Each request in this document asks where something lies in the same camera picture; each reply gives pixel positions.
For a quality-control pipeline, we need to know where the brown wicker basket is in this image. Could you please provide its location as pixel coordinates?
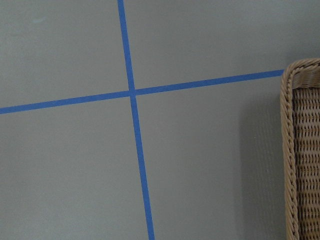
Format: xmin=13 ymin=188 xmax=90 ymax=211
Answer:
xmin=280 ymin=58 xmax=320 ymax=240

